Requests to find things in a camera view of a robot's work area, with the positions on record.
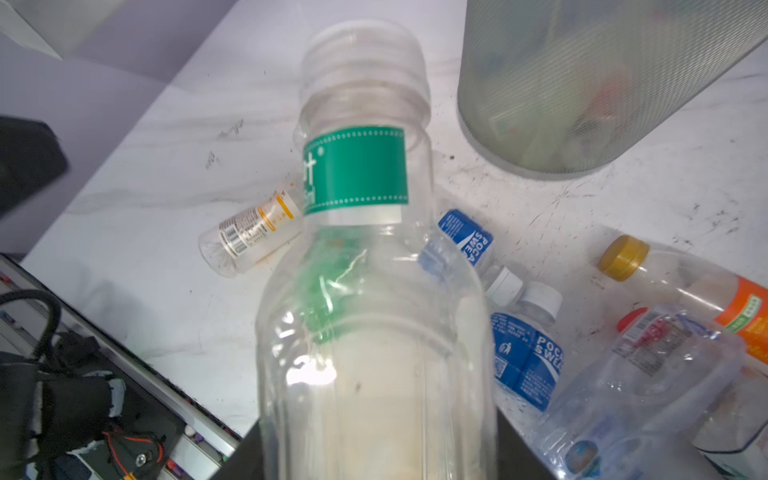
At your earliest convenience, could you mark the small blue label bottle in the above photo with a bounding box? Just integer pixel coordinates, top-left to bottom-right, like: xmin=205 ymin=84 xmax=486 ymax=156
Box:
xmin=438 ymin=208 xmax=523 ymax=307

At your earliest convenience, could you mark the clear crushed bottle purple print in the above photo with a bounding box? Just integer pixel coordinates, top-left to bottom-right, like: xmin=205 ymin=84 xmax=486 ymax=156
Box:
xmin=531 ymin=303 xmax=746 ymax=479

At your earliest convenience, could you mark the clear bottle yellow label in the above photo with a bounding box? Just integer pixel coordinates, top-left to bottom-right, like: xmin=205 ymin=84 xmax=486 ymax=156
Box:
xmin=198 ymin=183 xmax=304 ymax=278

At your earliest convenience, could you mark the clear cup container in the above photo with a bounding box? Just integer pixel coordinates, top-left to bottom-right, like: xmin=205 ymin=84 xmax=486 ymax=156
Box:
xmin=255 ymin=20 xmax=497 ymax=479

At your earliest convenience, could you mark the mesh waste bin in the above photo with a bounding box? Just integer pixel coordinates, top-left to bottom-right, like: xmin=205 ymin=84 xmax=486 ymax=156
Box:
xmin=457 ymin=1 xmax=767 ymax=177

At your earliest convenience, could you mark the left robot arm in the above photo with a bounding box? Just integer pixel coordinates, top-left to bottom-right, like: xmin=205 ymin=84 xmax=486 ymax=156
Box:
xmin=1 ymin=116 xmax=69 ymax=217

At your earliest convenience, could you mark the red label crushed bottle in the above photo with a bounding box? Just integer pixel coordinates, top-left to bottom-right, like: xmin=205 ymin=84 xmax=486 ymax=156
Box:
xmin=690 ymin=367 xmax=767 ymax=479

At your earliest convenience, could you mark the orange label bottle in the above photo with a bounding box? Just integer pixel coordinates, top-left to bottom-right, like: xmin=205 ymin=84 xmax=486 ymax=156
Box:
xmin=598 ymin=235 xmax=767 ymax=373

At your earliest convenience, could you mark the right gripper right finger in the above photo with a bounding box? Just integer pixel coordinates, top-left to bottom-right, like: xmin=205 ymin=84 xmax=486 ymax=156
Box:
xmin=496 ymin=413 xmax=552 ymax=480

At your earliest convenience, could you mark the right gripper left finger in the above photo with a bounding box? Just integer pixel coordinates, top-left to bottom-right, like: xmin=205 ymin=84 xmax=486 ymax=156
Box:
xmin=211 ymin=422 xmax=264 ymax=480

